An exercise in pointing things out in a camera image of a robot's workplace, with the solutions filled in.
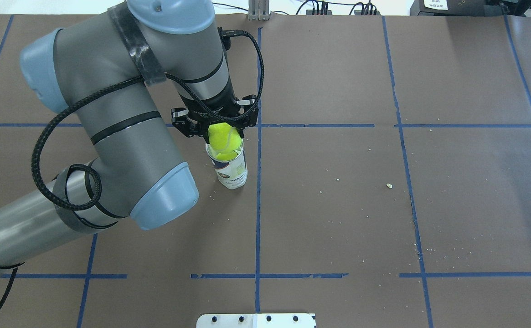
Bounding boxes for tennis ball inside can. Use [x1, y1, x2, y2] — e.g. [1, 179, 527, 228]
[214, 151, 240, 162]

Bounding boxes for yellow Wilson tennis ball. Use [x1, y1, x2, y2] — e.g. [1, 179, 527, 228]
[208, 123, 242, 154]

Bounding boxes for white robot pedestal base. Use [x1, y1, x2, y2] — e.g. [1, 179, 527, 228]
[196, 312, 317, 328]

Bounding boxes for aluminium frame post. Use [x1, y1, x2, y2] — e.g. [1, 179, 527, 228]
[247, 0, 271, 21]

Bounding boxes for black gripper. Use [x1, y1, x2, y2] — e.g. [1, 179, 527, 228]
[171, 95, 259, 138]

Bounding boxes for clear tennis ball can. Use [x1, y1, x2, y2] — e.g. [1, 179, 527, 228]
[206, 140, 248, 190]

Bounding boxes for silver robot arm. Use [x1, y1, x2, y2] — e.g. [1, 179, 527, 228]
[0, 0, 261, 277]

